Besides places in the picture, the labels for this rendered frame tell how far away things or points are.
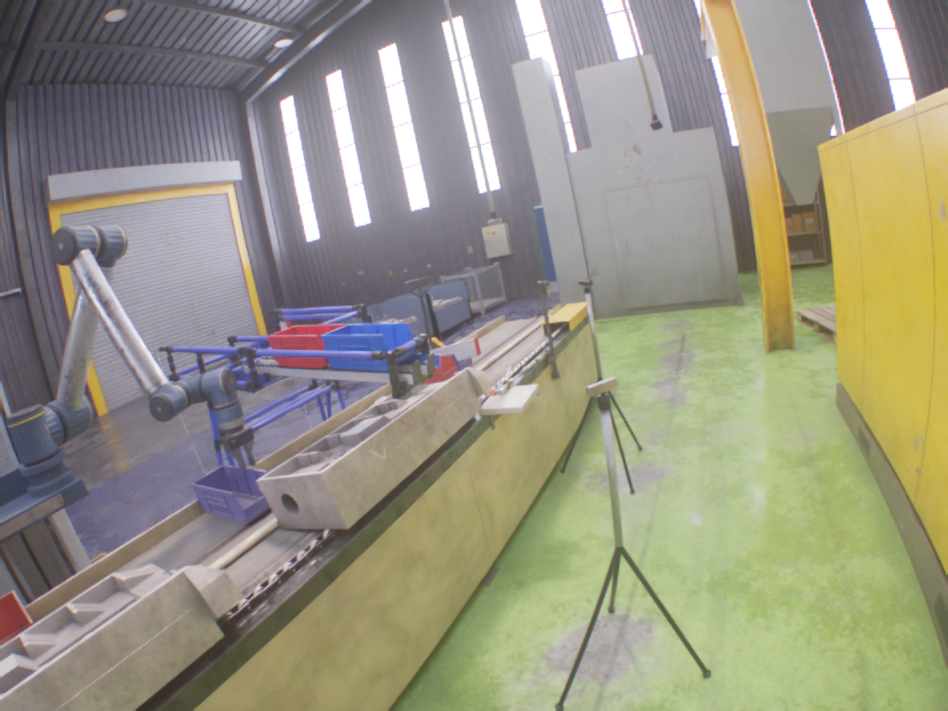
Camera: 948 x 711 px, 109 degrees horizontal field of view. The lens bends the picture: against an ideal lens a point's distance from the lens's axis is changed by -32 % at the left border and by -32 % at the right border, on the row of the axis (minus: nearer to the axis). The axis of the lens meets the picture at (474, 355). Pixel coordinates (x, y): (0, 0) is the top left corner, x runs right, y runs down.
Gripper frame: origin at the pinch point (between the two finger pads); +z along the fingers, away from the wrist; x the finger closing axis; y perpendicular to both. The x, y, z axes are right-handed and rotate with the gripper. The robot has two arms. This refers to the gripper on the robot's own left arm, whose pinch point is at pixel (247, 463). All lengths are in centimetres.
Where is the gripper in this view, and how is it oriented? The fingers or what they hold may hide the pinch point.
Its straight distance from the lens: 206.5
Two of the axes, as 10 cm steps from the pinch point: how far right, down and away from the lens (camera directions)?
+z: 2.0, 9.5, 2.2
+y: 8.8, -0.8, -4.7
